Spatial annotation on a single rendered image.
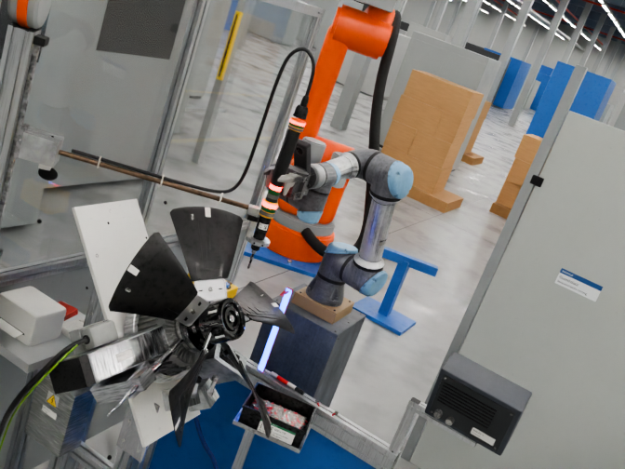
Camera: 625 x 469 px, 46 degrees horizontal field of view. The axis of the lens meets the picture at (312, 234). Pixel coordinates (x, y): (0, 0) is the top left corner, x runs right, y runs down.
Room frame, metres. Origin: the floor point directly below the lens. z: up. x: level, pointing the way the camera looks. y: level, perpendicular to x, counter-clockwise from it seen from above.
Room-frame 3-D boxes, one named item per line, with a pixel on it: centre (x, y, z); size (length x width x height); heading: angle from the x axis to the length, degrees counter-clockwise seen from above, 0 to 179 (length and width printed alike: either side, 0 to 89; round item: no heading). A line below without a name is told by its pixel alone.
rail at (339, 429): (2.24, -0.09, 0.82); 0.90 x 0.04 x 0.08; 68
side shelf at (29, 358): (2.05, 0.69, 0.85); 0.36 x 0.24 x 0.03; 158
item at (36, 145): (1.81, 0.75, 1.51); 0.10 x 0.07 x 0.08; 103
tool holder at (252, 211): (1.94, 0.15, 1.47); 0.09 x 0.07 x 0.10; 102
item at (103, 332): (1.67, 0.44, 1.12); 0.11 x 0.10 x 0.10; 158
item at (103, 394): (1.65, 0.34, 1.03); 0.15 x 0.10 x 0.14; 68
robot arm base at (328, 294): (2.66, -0.13, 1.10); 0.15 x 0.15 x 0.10
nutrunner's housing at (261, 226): (1.94, 0.14, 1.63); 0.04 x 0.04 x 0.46
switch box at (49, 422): (1.87, 0.54, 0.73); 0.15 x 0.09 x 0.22; 68
